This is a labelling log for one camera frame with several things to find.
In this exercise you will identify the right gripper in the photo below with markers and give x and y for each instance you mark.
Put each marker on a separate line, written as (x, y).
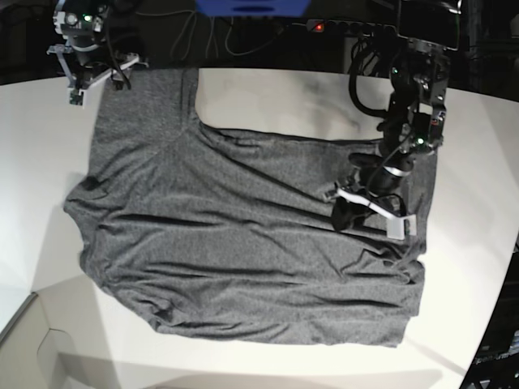
(113, 68)

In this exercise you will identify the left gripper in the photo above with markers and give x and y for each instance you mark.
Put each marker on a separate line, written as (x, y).
(411, 125)

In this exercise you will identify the grey t-shirt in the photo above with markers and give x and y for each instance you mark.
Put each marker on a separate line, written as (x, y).
(224, 234)

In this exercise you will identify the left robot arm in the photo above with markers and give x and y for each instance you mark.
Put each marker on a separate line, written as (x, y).
(424, 26)

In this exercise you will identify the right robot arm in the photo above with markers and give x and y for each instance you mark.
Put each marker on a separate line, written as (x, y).
(81, 24)

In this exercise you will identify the blue box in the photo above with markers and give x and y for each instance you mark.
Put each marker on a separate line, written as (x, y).
(253, 8)

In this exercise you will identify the black power strip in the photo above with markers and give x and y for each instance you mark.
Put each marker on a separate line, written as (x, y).
(335, 27)

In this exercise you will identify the grey cardboard box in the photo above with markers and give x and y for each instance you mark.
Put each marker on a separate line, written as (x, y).
(36, 355)

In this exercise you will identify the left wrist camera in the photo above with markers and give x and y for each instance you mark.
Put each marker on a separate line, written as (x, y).
(399, 227)

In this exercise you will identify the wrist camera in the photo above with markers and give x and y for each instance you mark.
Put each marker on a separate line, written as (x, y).
(77, 96)
(399, 227)

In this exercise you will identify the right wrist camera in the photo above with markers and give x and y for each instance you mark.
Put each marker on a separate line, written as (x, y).
(77, 96)

